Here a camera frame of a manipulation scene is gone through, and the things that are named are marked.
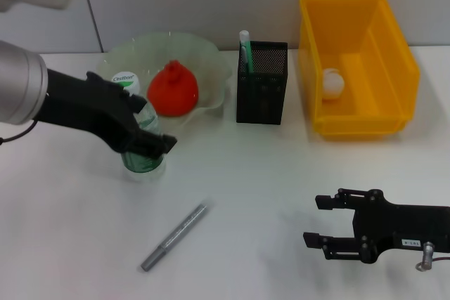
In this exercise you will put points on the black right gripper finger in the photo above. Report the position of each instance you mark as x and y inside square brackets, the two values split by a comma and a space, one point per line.
[341, 200]
[337, 247]

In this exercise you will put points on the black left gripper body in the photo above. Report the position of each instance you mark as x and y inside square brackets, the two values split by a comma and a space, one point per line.
[84, 107]

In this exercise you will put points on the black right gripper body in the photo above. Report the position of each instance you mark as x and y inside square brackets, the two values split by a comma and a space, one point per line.
[404, 226]

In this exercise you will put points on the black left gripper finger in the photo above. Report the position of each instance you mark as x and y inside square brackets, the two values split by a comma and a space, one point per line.
[131, 99]
[151, 143]

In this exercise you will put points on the clear water bottle green label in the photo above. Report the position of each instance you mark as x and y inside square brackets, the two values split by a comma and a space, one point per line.
[124, 82]

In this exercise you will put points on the red-orange toy fruit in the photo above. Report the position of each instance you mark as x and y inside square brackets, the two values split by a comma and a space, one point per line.
[174, 92]

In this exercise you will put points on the grey pen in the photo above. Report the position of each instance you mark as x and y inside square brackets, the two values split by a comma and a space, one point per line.
[179, 233]

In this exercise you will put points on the white paper ball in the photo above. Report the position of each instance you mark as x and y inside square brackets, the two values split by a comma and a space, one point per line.
[333, 84]

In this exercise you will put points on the mint green utility knife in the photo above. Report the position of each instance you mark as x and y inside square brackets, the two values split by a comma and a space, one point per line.
[246, 50]

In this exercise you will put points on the clear wavy glass fruit plate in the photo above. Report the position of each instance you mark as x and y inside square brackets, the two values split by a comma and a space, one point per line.
[207, 64]

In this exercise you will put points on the black mesh pen holder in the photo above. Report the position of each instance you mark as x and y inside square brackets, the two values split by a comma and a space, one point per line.
[262, 96]

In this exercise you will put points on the yellow plastic storage bin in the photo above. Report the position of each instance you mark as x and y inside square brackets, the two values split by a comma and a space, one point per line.
[390, 117]

